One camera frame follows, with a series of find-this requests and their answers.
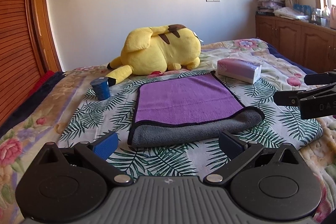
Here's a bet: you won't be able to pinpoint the purple and grey towel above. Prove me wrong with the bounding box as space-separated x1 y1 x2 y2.
127 71 265 148

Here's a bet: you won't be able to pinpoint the floral bed blanket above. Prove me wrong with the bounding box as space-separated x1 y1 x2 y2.
1 39 335 223

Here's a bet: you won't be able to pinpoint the wooden cabinet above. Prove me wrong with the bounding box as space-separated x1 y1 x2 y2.
255 15 335 73

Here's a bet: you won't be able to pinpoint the leaf pattern cloth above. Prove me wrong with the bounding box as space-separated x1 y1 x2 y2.
58 71 322 178

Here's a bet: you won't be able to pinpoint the purple tissue pack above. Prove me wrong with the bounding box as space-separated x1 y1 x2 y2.
217 58 261 84

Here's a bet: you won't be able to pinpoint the bottles on cabinet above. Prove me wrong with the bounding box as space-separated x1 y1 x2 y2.
293 4 335 30

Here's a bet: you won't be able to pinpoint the blue cup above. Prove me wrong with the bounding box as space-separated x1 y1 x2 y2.
90 77 110 101

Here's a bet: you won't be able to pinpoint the white plastic bag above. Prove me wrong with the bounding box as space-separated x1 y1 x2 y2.
273 7 309 21

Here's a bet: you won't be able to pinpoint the dark blue red blanket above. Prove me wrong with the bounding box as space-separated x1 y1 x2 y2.
1 71 65 137

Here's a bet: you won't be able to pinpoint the stack of folded linens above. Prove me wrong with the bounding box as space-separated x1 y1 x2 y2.
256 0 285 16

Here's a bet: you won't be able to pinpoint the yellow plush toy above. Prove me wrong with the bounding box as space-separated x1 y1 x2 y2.
106 24 202 86

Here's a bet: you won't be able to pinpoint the wooden slatted headboard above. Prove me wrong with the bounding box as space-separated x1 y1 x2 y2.
1 0 45 123

